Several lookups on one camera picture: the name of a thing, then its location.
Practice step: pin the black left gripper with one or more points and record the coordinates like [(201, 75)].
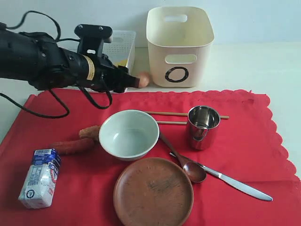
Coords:
[(85, 71)]

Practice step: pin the yellow cheese wedge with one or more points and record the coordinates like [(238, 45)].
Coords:
[(121, 63)]

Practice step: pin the brown egg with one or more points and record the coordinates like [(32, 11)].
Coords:
[(144, 79)]

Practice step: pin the red sausage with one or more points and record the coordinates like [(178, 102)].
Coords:
[(73, 147)]

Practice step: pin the white blue packet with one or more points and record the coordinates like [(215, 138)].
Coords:
[(39, 185)]

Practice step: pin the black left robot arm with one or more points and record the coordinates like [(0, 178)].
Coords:
[(35, 57)]

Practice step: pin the white perforated plastic basket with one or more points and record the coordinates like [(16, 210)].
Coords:
[(122, 47)]

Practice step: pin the white ceramic bowl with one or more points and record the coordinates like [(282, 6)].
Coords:
[(129, 135)]

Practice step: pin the lower wooden chopstick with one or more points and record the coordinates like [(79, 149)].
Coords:
[(172, 122)]

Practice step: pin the wooden chopstick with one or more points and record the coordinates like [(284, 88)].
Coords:
[(172, 122), (178, 114)]

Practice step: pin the cream plastic bin with circle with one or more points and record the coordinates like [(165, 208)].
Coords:
[(179, 42)]

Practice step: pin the stainless steel cup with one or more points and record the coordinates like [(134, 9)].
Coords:
[(202, 126)]

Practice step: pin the red scalloped table cloth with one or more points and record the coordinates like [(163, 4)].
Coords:
[(247, 148)]

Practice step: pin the upper wooden chopstick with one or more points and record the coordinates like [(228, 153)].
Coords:
[(178, 114)]

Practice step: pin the brown wooden plate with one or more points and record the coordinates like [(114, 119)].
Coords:
[(153, 192)]

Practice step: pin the dark wooden spoon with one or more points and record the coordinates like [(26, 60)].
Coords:
[(194, 172)]

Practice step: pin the silver table knife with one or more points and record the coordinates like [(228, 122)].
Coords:
[(234, 183)]

